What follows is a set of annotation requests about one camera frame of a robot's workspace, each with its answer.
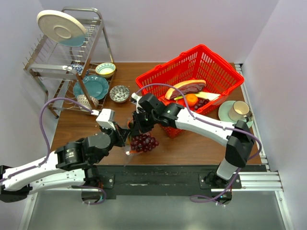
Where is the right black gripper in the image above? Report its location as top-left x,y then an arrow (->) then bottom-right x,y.
132,108 -> 158,135

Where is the clear zip top bag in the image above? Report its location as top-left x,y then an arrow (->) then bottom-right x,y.
124,132 -> 159,165

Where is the purple grape bunch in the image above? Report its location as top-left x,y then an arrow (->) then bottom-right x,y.
130,134 -> 159,153
194,98 -> 210,111

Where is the orange fruit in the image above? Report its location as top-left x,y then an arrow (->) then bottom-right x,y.
185,94 -> 198,107

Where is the red plastic shopping basket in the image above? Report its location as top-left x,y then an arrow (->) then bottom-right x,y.
135,44 -> 245,139

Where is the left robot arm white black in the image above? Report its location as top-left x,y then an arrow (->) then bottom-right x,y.
0,125 -> 130,203

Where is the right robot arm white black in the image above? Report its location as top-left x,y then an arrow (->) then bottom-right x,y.
130,93 -> 255,188

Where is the black white patterned bowl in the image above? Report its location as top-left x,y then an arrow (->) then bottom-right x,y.
109,85 -> 130,104

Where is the teal scalloped plate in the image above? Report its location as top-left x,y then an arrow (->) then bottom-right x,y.
83,75 -> 109,100

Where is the patterned bowl in rack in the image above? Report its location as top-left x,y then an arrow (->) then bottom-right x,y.
77,94 -> 99,109

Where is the yellow rimmed teal bowl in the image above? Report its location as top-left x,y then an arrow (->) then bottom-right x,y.
95,63 -> 116,78

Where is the white green leek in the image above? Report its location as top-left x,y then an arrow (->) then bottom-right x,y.
185,92 -> 221,101

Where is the metal dish rack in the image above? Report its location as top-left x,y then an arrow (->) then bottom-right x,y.
24,7 -> 111,110

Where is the mint green saucer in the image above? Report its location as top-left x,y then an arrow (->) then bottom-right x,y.
218,101 -> 254,128

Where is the blue patterned dish in rack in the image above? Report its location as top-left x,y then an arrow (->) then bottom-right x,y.
71,61 -> 85,76

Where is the cream enamel mug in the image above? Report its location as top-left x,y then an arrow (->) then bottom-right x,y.
228,101 -> 254,123

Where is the large white blue plate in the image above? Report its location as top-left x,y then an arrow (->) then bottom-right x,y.
36,10 -> 87,47

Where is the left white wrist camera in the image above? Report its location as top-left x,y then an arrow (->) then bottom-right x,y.
91,108 -> 115,130

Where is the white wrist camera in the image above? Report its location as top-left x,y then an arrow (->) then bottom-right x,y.
91,108 -> 115,130
130,93 -> 141,113

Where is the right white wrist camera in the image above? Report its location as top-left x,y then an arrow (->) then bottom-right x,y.
130,93 -> 141,113

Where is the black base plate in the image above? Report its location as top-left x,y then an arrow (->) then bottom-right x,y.
71,164 -> 242,201

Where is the aluminium frame rail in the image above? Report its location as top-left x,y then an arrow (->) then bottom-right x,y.
233,63 -> 295,230

